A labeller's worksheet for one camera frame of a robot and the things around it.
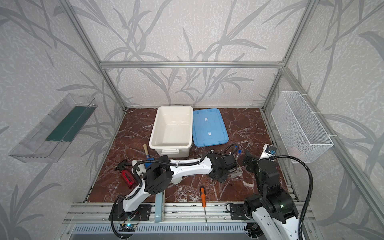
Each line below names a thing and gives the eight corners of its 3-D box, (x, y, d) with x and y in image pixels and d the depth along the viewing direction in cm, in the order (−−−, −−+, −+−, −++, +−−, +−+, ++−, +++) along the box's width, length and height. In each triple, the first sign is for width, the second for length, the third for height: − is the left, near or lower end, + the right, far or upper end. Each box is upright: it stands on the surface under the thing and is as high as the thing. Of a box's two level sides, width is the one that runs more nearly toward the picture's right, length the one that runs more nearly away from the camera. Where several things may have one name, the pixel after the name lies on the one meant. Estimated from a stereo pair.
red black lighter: (115, 170, 90) (112, 167, 87) (127, 160, 94) (124, 157, 91) (133, 190, 83) (130, 188, 80) (145, 178, 87) (143, 176, 84)
